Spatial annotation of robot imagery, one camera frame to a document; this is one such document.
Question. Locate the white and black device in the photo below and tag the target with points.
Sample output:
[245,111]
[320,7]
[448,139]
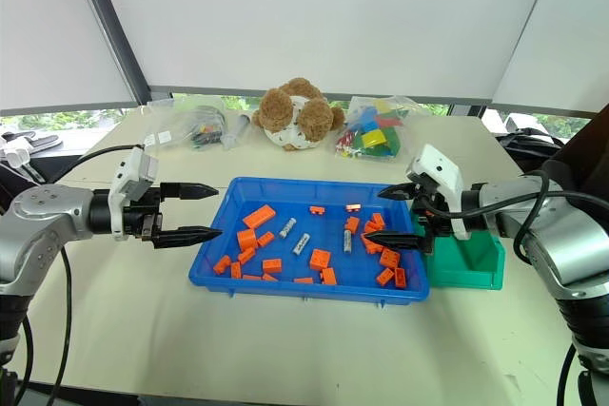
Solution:
[21,149]

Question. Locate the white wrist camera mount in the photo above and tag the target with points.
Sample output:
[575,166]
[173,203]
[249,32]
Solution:
[135,170]
[440,168]

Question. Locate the bag of colourful bricks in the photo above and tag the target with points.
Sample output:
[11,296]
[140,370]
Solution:
[376,132]

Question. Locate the dark brown rounded object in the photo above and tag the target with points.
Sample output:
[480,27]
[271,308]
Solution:
[585,149]

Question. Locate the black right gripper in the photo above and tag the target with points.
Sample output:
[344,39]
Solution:
[435,220]

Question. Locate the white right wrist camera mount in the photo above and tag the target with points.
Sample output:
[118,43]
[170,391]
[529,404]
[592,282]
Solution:
[440,168]

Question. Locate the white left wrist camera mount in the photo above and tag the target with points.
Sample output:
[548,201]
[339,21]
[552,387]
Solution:
[135,170]

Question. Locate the grey AA battery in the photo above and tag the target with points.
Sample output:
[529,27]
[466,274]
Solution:
[288,227]
[347,242]
[301,244]

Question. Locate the blue plastic tray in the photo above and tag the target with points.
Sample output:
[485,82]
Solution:
[266,282]

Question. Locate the orange plastic rectangular part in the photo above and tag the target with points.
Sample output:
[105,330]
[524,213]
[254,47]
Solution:
[259,216]

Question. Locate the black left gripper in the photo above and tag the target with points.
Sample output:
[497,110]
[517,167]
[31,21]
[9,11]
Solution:
[143,218]

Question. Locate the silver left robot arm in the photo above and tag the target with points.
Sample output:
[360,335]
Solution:
[43,220]

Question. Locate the clear bag of small parts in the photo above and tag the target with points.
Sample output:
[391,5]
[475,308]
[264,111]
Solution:
[202,128]

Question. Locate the green plastic bin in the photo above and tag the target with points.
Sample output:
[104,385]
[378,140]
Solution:
[468,275]

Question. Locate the small clear bag white part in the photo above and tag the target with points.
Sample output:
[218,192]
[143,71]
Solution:
[159,138]

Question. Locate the black bag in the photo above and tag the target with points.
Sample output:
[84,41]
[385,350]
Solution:
[528,149]

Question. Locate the brown plush teddy bear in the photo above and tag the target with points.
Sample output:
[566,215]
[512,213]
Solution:
[290,113]

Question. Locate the grey window frame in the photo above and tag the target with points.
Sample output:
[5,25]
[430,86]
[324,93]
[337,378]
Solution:
[114,30]

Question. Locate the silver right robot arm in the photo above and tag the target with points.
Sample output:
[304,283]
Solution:
[561,235]

